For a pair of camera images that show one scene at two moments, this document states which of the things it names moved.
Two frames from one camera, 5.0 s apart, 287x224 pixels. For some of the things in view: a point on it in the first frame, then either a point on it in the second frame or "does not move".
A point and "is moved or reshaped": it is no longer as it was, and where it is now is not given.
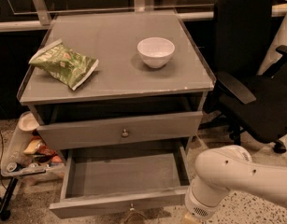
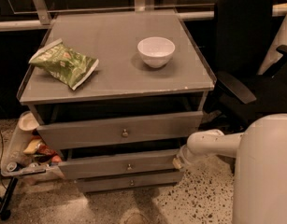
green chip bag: x=70 y=66 does not move
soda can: x=13 y=166 does not move
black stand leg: x=4 y=211 does not move
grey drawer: x=102 y=183 is moved or reshaped
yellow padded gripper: x=197 y=206 to x=184 y=158
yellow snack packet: x=32 y=147 does not move
